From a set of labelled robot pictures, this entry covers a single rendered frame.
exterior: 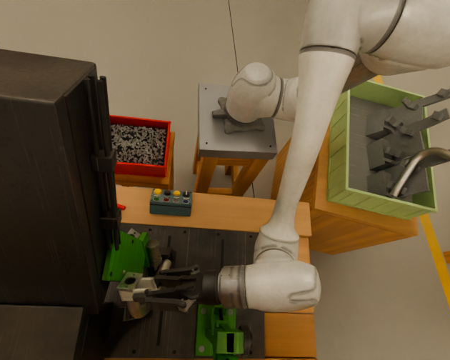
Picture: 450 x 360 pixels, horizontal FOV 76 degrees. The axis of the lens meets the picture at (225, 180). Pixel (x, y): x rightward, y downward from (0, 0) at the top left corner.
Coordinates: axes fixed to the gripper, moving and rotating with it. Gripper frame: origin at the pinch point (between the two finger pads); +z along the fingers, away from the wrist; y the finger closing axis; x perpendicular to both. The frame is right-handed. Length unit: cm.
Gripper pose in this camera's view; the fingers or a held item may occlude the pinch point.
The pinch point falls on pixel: (137, 288)
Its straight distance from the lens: 75.2
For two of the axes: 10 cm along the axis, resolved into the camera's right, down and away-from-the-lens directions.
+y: -1.3, 3.8, -9.2
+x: 1.5, 9.2, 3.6
